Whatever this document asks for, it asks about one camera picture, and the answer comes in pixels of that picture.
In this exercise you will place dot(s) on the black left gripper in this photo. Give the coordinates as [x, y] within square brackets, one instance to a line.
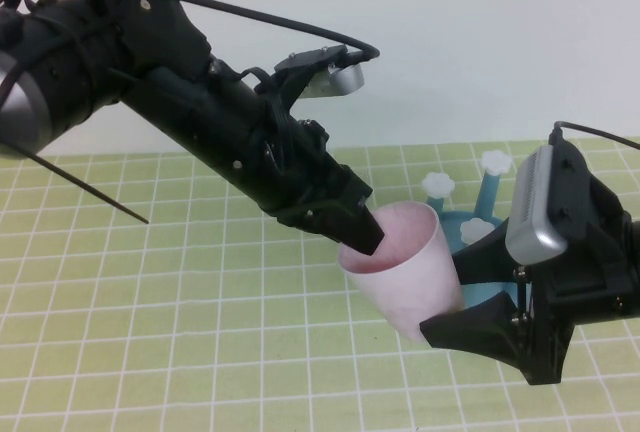
[300, 172]

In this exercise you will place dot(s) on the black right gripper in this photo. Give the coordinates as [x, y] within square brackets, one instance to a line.
[575, 302]

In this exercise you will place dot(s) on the pink plastic cup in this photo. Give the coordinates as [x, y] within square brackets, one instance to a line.
[415, 277]

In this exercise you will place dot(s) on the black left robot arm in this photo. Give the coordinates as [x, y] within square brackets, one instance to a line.
[150, 52]

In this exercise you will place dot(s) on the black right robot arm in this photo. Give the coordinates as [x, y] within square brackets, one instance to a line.
[634, 272]

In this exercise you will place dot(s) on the blue cup stand white caps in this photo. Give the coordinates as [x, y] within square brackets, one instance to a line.
[487, 192]

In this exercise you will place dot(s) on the green checked tablecloth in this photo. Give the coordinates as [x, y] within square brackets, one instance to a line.
[150, 352]

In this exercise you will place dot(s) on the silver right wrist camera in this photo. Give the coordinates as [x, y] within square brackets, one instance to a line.
[535, 202]

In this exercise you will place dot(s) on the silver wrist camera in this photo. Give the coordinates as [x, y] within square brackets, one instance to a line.
[535, 202]
[345, 79]

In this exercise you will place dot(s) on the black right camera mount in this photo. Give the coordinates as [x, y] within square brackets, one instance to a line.
[585, 202]

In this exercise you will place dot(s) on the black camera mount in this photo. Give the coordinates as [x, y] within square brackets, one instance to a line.
[305, 59]
[585, 202]

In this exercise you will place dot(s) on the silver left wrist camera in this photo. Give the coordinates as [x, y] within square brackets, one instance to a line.
[345, 79]

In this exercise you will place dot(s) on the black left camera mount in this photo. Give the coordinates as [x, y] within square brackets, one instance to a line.
[305, 59]

